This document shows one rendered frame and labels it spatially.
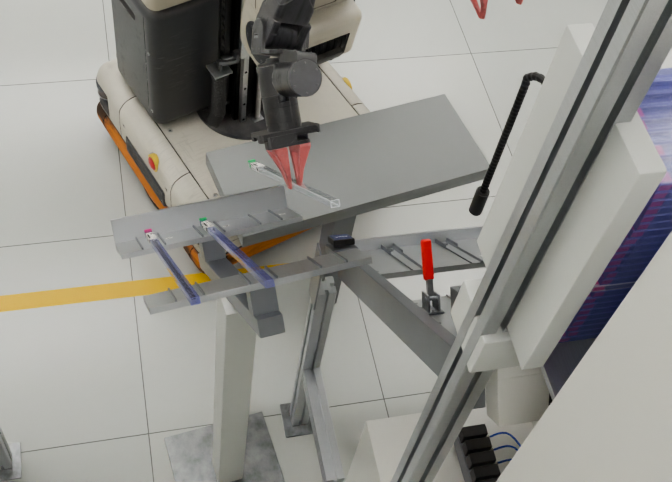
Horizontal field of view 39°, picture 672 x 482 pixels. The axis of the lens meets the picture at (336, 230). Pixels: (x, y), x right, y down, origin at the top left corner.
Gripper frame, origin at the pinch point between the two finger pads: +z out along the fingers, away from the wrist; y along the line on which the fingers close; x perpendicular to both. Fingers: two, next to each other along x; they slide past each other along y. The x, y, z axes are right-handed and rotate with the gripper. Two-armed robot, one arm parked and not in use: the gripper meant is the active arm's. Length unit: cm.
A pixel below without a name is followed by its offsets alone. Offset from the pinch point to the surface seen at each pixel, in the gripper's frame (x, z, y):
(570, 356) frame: -68, 11, 8
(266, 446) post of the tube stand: 65, 75, -1
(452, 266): -0.2, 20.7, 25.8
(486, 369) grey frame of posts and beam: -60, 14, 2
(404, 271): 0.7, 19.7, 17.1
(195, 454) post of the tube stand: 67, 72, -18
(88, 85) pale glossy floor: 159, -14, -18
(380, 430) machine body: 3.7, 49.0, 9.0
